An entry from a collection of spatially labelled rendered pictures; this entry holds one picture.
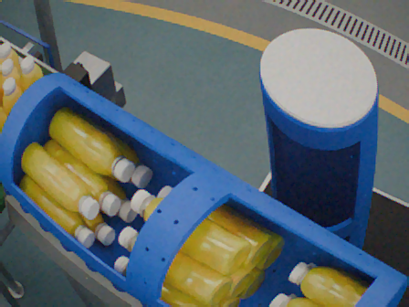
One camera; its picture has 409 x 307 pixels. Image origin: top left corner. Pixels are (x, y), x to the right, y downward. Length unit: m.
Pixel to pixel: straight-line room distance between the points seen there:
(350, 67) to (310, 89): 0.13
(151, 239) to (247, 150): 1.58
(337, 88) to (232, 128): 1.27
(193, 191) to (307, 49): 0.53
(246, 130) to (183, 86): 0.28
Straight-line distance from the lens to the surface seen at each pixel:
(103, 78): 2.16
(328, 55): 1.88
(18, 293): 2.86
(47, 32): 2.31
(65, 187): 1.61
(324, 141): 1.79
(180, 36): 3.34
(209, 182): 1.48
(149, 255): 1.44
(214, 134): 3.04
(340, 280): 1.46
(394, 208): 2.69
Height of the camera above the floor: 2.45
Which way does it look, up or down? 55 degrees down
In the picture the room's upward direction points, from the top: 11 degrees counter-clockwise
